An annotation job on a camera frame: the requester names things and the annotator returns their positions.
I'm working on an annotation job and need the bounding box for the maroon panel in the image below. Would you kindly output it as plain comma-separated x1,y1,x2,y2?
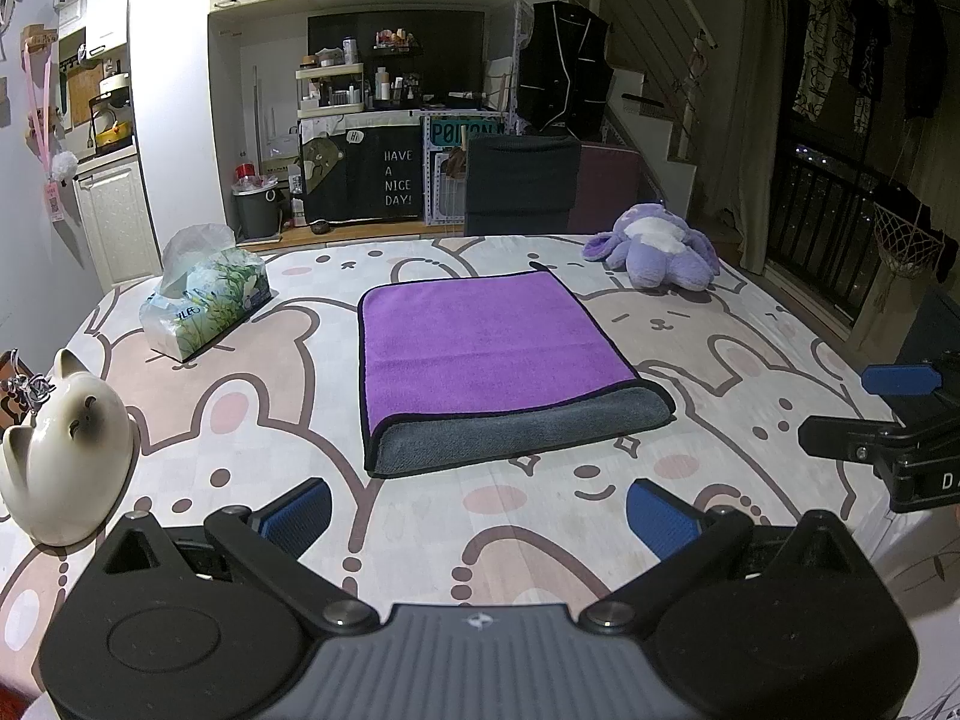
568,143,643,234

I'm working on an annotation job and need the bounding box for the dark folded chair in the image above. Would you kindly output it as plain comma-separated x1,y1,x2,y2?
464,135,581,236

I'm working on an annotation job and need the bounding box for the black have a nice day cloth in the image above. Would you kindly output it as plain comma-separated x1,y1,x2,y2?
301,125,425,226

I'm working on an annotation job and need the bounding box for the teal poster sign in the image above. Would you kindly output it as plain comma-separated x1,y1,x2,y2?
423,110,508,226

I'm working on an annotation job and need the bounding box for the white ceramic cat figurine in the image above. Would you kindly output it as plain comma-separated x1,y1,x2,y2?
2,348,137,546

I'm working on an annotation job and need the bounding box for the bunny pattern table cloth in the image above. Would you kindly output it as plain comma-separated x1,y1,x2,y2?
0,232,960,720

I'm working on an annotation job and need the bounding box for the purple plush bunny toy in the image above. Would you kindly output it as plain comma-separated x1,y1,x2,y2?
583,203,721,293

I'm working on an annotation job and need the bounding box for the black hanging garment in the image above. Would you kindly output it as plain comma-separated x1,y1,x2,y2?
517,0,613,142

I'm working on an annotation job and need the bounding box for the grey trash bin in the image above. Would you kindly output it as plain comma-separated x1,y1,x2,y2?
231,181,281,241

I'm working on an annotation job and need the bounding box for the white countertop shelf rack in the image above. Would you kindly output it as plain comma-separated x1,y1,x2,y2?
295,64,364,121

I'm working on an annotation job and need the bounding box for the tissue pack with plastic bag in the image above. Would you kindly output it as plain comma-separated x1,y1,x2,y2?
139,224,272,362

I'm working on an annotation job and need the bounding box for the purple and grey towel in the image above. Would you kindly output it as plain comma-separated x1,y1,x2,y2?
358,270,675,478

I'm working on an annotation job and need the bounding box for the white kitchen cabinet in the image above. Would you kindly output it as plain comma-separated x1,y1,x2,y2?
73,153,161,291

